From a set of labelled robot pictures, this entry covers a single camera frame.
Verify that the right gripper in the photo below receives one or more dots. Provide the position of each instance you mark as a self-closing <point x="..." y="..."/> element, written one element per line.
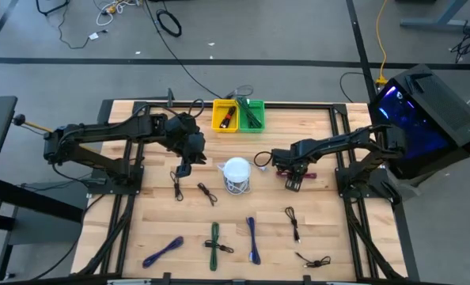
<point x="294" y="156"/>

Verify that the black computer tower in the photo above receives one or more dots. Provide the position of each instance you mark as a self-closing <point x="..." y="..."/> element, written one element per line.
<point x="421" y="118"/>

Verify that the black table frame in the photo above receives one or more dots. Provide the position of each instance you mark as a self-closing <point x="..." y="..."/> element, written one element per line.
<point x="298" y="105"/>

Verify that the yellow plastic basket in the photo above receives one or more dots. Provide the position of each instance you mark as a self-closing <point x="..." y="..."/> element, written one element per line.
<point x="215" y="118"/>

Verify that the yellow rod black knob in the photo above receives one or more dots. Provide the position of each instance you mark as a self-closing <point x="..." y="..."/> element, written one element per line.
<point x="33" y="126"/>

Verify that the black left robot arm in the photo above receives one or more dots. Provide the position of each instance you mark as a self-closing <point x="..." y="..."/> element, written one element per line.
<point x="112" y="130"/>

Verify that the green plastic basket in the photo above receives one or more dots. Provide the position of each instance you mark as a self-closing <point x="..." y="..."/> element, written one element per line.
<point x="260" y="115"/>

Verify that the grey desk leg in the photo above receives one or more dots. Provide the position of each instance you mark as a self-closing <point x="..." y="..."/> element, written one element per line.
<point x="440" y="21"/>

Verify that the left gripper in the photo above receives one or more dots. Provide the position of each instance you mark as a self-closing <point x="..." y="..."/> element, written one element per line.
<point x="193" y="148"/>

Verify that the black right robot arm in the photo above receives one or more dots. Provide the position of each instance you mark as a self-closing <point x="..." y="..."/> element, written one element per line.
<point x="349" y="140"/>

